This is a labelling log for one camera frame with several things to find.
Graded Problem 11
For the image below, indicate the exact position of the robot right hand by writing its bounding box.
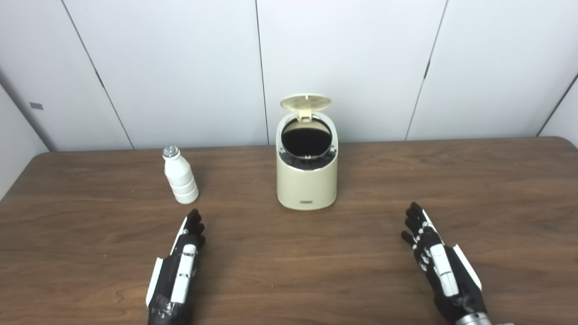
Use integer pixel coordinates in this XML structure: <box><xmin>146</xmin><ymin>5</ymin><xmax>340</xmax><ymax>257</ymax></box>
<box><xmin>401</xmin><ymin>202</ymin><xmax>488</xmax><ymax>323</ymax></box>

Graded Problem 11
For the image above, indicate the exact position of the small white plastic bottle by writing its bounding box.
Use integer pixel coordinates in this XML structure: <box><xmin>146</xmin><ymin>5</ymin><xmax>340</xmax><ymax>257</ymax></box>
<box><xmin>163</xmin><ymin>146</ymin><xmax>199</xmax><ymax>204</ymax></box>

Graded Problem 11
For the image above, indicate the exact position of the black bin liner bag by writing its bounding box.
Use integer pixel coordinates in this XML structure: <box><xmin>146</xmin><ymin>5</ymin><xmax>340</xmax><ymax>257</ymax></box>
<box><xmin>279</xmin><ymin>118</ymin><xmax>338</xmax><ymax>171</ymax></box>

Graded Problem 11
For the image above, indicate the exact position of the cream round bin lid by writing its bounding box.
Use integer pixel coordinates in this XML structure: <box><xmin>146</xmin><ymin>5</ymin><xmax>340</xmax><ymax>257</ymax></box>
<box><xmin>280</xmin><ymin>93</ymin><xmax>332</xmax><ymax>122</ymax></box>

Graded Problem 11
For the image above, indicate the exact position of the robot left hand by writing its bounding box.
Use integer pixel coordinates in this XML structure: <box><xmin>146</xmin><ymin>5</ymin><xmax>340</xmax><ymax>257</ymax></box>
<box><xmin>145</xmin><ymin>209</ymin><xmax>206</xmax><ymax>325</ymax></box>

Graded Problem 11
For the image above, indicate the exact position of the cream-colored bin body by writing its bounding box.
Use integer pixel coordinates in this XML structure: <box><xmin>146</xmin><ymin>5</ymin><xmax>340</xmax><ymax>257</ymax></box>
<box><xmin>276</xmin><ymin>111</ymin><xmax>339</xmax><ymax>210</ymax></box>

